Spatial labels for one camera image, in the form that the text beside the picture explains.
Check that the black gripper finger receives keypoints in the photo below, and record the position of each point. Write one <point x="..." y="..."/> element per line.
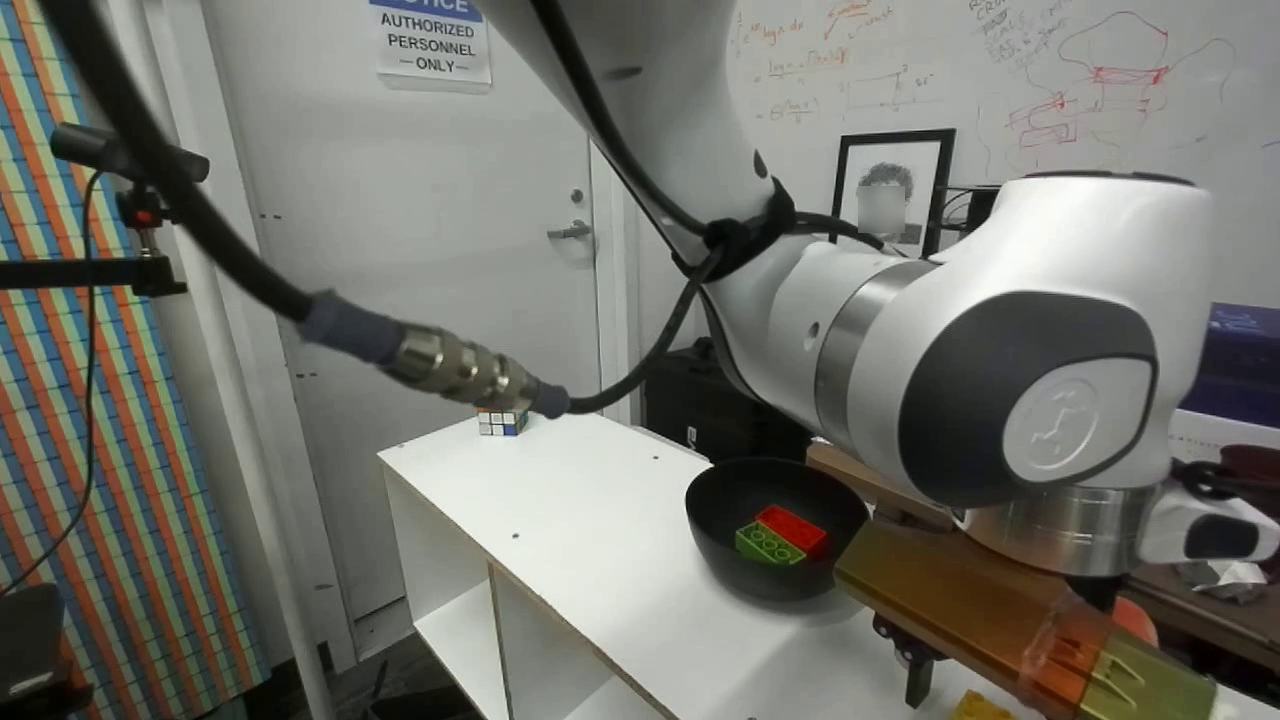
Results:
<point x="921" y="665"/>

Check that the yellow toy brick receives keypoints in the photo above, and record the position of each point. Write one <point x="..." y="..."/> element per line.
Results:
<point x="983" y="709"/>

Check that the red orange toy brick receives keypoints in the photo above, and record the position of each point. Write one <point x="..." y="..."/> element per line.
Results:
<point x="797" y="528"/>

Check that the green toy brick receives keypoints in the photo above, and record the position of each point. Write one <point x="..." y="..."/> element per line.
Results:
<point x="760" y="544"/>

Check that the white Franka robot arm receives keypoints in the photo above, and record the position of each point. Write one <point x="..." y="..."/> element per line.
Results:
<point x="933" y="363"/>

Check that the black bowl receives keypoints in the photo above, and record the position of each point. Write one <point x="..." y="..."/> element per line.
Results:
<point x="721" y="533"/>

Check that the crumpled silver foil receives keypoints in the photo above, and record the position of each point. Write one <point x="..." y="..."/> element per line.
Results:
<point x="1223" y="577"/>

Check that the black hard carrying case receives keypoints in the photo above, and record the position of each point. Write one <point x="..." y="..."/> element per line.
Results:
<point x="683" y="413"/>

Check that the white cardboard box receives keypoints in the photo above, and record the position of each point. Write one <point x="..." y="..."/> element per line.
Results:
<point x="1234" y="439"/>

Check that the dark maroon cup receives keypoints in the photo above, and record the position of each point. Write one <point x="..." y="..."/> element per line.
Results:
<point x="1256" y="466"/>

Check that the purple box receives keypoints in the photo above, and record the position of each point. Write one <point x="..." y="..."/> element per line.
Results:
<point x="1240" y="366"/>

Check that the black framed portrait picture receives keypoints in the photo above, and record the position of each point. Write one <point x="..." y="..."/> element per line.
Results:
<point x="887" y="203"/>

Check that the black core filament spool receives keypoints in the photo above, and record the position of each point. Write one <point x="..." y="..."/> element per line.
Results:
<point x="983" y="203"/>

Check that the white door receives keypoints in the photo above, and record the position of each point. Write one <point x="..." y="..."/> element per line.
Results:
<point x="441" y="243"/>

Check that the colourful striped panel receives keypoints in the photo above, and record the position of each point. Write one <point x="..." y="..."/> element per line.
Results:
<point x="161" y="533"/>

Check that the authorized personnel sign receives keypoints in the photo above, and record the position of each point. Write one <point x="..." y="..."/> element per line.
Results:
<point x="429" y="43"/>

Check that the black object on floor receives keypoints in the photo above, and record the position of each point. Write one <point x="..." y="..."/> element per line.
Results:
<point x="24" y="652"/>

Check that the amber wrist camera box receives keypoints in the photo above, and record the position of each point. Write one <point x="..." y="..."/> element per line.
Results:
<point x="962" y="603"/>

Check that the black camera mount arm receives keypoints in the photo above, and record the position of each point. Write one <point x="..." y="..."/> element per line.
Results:
<point x="83" y="272"/>

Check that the black exterior camera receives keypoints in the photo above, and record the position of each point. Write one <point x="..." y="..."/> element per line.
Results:
<point x="83" y="144"/>

